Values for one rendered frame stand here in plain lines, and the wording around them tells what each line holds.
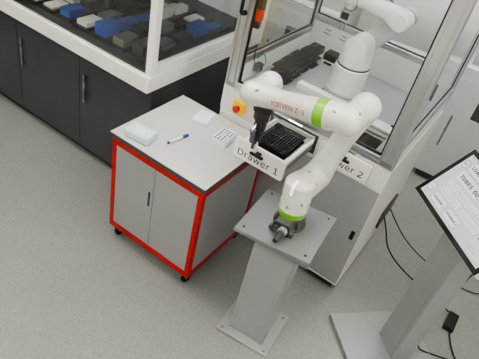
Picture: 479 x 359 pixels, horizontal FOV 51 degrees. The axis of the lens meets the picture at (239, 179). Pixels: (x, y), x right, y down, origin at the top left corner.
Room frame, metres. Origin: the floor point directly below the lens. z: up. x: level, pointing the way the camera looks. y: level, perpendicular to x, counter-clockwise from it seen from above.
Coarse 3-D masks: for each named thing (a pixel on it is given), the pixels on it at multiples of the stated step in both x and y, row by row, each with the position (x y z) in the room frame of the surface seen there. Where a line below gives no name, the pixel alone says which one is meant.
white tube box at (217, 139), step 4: (224, 128) 2.28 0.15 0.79; (216, 132) 2.21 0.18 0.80; (220, 132) 2.23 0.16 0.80; (228, 132) 2.25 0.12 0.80; (232, 132) 2.26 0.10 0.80; (236, 132) 2.26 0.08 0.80; (212, 136) 2.17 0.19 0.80; (216, 136) 2.19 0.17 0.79; (220, 136) 2.20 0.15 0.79; (224, 136) 2.21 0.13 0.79; (232, 136) 2.22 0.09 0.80; (212, 140) 2.17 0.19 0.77; (216, 140) 2.16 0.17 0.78; (220, 140) 2.15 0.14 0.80; (228, 140) 2.17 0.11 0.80; (232, 140) 2.23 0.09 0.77; (216, 144) 2.16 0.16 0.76; (220, 144) 2.15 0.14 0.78; (224, 144) 2.14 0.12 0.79; (228, 144) 2.18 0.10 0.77; (224, 148) 2.14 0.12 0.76
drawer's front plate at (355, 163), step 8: (320, 144) 2.19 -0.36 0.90; (352, 160) 2.10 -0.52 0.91; (360, 160) 2.09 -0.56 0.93; (344, 168) 2.11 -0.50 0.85; (352, 168) 2.10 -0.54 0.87; (360, 168) 2.08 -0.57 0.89; (368, 168) 2.07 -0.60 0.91; (352, 176) 2.09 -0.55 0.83; (360, 176) 2.07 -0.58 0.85; (368, 176) 2.06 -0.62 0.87
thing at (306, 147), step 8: (272, 120) 2.31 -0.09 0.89; (280, 120) 2.33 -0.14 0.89; (296, 128) 2.29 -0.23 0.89; (248, 136) 2.11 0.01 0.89; (304, 136) 2.26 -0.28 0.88; (304, 144) 2.25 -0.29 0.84; (312, 144) 2.22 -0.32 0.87; (296, 152) 2.07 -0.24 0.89; (304, 152) 2.15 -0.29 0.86; (288, 160) 1.99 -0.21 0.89; (296, 160) 2.07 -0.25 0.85; (288, 168) 2.00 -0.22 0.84
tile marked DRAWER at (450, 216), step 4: (444, 212) 1.75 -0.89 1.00; (448, 212) 1.74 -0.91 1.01; (452, 212) 1.74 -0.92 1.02; (444, 216) 1.73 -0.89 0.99; (448, 216) 1.73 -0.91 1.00; (452, 216) 1.72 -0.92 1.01; (456, 216) 1.71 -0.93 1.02; (448, 220) 1.71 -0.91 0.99; (452, 220) 1.70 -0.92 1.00; (456, 220) 1.69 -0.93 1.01; (448, 224) 1.69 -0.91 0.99; (452, 224) 1.68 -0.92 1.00; (456, 224) 1.67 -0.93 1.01; (452, 228) 1.67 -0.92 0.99
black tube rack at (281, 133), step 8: (272, 128) 2.23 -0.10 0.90; (280, 128) 2.25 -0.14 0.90; (288, 128) 2.27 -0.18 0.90; (264, 136) 2.14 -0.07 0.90; (272, 136) 2.16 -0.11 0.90; (280, 136) 2.18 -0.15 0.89; (288, 136) 2.19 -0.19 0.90; (296, 136) 2.21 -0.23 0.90; (272, 144) 2.08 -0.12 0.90; (280, 144) 2.15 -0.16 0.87; (288, 144) 2.12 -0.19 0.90; (296, 144) 2.14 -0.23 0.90; (272, 152) 2.05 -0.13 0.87; (288, 152) 2.09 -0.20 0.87
